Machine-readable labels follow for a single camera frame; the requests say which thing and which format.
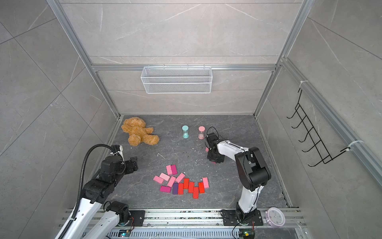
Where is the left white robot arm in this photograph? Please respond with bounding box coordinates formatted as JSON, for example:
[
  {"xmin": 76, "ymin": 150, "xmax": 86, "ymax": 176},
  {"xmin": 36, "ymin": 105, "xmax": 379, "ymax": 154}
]
[{"xmin": 56, "ymin": 153, "xmax": 138, "ymax": 239}]

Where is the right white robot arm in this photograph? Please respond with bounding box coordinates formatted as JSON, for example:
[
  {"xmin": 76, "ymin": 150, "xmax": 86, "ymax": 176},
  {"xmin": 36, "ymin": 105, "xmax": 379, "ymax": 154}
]
[{"xmin": 206, "ymin": 132, "xmax": 272, "ymax": 226}]

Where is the light pink block right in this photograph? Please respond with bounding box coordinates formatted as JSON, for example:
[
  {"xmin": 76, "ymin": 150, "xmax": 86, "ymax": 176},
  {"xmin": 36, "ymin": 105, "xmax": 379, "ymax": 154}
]
[{"xmin": 203, "ymin": 177, "xmax": 210, "ymax": 188}]

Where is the pink sand timer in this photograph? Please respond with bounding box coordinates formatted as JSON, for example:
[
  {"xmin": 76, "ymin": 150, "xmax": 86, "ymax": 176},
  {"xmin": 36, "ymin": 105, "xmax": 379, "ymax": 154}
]
[{"xmin": 198, "ymin": 126, "xmax": 206, "ymax": 140}]

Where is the red block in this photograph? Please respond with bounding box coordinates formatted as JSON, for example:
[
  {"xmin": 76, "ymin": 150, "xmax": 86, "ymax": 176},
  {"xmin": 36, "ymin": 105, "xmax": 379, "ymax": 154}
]
[
  {"xmin": 188, "ymin": 181, "xmax": 195, "ymax": 193},
  {"xmin": 178, "ymin": 183, "xmax": 184, "ymax": 195},
  {"xmin": 183, "ymin": 178, "xmax": 190, "ymax": 189},
  {"xmin": 198, "ymin": 182, "xmax": 205, "ymax": 194}
]

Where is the teal sand timer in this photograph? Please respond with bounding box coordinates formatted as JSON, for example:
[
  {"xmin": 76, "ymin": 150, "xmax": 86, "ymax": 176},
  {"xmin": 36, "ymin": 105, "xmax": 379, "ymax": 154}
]
[{"xmin": 182, "ymin": 125, "xmax": 189, "ymax": 138}]

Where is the pink block right tilted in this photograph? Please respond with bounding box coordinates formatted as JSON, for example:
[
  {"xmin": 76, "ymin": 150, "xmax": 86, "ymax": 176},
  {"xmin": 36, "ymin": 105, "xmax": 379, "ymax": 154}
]
[{"xmin": 175, "ymin": 173, "xmax": 185, "ymax": 183}]

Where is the light pink block upper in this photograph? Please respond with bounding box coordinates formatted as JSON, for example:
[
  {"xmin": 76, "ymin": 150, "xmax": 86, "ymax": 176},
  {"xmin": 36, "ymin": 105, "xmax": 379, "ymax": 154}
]
[{"xmin": 166, "ymin": 165, "xmax": 173, "ymax": 176}]

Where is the brown teddy bear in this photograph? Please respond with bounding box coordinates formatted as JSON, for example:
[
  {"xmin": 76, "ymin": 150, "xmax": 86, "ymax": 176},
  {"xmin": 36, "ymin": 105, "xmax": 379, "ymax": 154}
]
[{"xmin": 121, "ymin": 117, "xmax": 160, "ymax": 146}]

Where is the pink block far left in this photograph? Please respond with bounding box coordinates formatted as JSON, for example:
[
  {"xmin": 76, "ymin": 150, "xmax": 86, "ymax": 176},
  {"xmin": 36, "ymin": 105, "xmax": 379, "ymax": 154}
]
[{"xmin": 153, "ymin": 175, "xmax": 164, "ymax": 184}]

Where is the pink block centre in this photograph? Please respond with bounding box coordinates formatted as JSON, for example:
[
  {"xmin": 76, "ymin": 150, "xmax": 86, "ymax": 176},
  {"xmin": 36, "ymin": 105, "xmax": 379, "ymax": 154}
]
[{"xmin": 167, "ymin": 176, "xmax": 176, "ymax": 188}]

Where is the purple block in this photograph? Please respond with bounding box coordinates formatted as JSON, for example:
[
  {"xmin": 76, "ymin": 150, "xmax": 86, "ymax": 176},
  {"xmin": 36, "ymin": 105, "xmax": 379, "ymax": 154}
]
[{"xmin": 172, "ymin": 183, "xmax": 179, "ymax": 195}]

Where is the light pink block tilted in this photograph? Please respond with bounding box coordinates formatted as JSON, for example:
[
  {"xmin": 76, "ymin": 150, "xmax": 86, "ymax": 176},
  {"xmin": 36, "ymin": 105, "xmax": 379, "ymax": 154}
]
[{"xmin": 159, "ymin": 173, "xmax": 171, "ymax": 181}]

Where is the black corrugated cable hose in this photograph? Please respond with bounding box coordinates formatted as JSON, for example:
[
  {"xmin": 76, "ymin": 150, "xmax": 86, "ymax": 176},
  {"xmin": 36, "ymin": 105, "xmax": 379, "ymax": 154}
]
[{"xmin": 58, "ymin": 144, "xmax": 120, "ymax": 239}]

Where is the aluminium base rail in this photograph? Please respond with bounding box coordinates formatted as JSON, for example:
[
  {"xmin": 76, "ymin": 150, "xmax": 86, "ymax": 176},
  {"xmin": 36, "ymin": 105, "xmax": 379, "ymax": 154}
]
[{"xmin": 56, "ymin": 207, "xmax": 308, "ymax": 239}]

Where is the white wire mesh basket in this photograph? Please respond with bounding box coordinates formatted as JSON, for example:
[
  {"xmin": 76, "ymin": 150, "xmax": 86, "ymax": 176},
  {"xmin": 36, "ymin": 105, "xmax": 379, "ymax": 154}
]
[{"xmin": 141, "ymin": 66, "xmax": 213, "ymax": 94}]

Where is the black wire hook rack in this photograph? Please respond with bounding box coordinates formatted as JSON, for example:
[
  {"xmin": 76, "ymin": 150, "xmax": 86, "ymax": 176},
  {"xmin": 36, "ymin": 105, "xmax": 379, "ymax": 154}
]
[{"xmin": 287, "ymin": 88, "xmax": 352, "ymax": 167}]

